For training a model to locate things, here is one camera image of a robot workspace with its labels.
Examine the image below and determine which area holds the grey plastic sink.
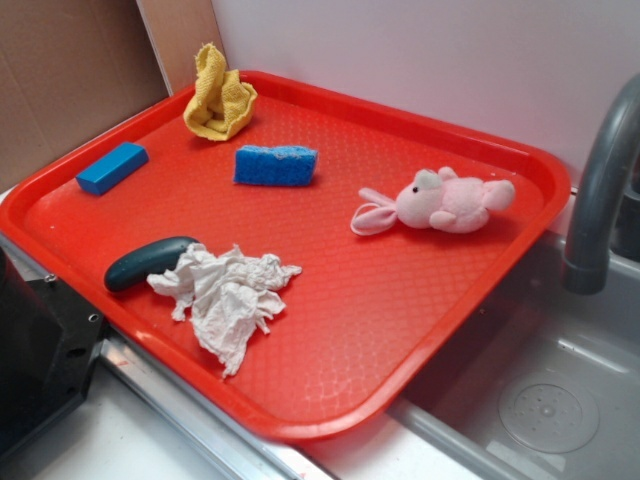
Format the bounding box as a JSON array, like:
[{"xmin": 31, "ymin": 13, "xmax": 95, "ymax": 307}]
[{"xmin": 390, "ymin": 234, "xmax": 639, "ymax": 479}]

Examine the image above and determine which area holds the grey faucet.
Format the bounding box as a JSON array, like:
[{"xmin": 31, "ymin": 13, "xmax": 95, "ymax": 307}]
[{"xmin": 561, "ymin": 76, "xmax": 639, "ymax": 295}]

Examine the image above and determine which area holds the crumpled white paper towel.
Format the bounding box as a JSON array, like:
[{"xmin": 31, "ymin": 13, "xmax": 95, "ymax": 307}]
[{"xmin": 146, "ymin": 243, "xmax": 302, "ymax": 378}]

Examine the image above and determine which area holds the pink plush bunny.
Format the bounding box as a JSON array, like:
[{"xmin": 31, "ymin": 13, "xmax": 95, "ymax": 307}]
[{"xmin": 350, "ymin": 167, "xmax": 516, "ymax": 236}]

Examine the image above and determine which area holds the blue rectangular block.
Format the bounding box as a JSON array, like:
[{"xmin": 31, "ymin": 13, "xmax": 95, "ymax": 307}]
[{"xmin": 75, "ymin": 142, "xmax": 149, "ymax": 196}]

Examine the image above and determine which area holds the yellow cloth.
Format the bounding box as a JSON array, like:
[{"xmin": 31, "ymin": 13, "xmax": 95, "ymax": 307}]
[{"xmin": 183, "ymin": 43, "xmax": 258, "ymax": 142}]

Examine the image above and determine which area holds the blue sponge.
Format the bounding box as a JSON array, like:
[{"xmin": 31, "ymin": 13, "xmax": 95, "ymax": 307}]
[{"xmin": 233, "ymin": 145, "xmax": 318, "ymax": 187}]

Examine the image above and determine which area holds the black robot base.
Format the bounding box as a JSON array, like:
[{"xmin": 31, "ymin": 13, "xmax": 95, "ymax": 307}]
[{"xmin": 1, "ymin": 253, "xmax": 105, "ymax": 461}]

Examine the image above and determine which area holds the brown cardboard panel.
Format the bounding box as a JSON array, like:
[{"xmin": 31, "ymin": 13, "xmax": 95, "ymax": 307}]
[{"xmin": 1, "ymin": 1, "xmax": 222, "ymax": 190}]

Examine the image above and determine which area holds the dark teal handle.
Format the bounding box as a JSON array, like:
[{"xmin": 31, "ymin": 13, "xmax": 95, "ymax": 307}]
[{"xmin": 104, "ymin": 236, "xmax": 198, "ymax": 292}]

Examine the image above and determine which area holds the red plastic tray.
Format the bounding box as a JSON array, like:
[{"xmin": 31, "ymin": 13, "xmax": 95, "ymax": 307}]
[{"xmin": 1, "ymin": 72, "xmax": 570, "ymax": 443}]

